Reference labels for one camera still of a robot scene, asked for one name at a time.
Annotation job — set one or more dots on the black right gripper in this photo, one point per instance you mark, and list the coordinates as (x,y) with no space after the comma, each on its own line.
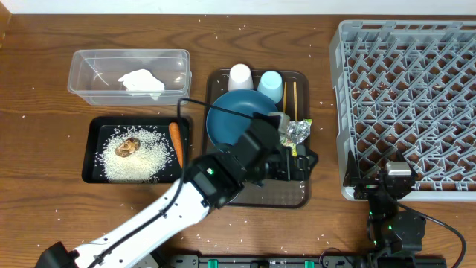
(353,178)

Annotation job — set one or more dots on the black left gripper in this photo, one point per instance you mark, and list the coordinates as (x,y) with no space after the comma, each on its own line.
(291,170)

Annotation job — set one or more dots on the yellow green snack packet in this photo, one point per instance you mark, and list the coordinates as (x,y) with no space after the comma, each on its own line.
(288,143)

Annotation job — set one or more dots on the dark blue plate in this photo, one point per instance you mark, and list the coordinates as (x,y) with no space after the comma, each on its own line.
(226,128)

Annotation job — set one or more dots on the foil wrapper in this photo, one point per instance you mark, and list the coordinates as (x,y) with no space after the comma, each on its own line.
(298,131)

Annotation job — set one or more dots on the orange carrot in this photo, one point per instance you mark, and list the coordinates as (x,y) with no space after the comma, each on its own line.
(175,136)

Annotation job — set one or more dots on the pile of white rice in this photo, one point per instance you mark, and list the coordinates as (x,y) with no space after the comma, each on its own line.
(154,155)

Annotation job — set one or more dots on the brown food lump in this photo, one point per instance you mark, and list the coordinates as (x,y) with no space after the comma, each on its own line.
(128,147)

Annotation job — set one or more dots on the white napkin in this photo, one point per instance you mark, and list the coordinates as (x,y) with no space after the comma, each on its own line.
(142,82)

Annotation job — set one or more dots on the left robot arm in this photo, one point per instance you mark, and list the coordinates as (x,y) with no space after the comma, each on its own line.
(177,209)

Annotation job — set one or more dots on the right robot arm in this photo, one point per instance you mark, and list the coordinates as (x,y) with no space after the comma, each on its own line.
(397,235)

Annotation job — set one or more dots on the grey dishwasher rack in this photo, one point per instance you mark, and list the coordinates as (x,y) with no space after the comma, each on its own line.
(409,86)

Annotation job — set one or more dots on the dark brown serving tray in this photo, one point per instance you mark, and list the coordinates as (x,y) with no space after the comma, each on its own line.
(274,193)

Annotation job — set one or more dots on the wooden chopstick left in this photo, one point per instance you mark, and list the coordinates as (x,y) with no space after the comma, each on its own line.
(284,97)

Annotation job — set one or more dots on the wooden chopstick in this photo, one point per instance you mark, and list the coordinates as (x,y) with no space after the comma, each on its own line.
(295,100)
(284,97)

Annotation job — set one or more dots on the light blue plastic cup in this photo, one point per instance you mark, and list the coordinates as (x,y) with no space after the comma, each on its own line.
(271,85)

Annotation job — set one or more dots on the pink plastic cup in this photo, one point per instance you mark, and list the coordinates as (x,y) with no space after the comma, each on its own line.
(240,77)

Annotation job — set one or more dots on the wooden chopstick right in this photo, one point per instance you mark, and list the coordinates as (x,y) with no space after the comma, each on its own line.
(295,100)

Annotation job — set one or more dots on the black plastic tray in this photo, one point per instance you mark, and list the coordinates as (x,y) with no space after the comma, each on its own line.
(99,128)

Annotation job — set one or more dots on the clear plastic bin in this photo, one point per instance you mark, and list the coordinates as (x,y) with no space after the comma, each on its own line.
(94,75)

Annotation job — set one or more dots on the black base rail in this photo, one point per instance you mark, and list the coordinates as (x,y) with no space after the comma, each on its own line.
(327,261)

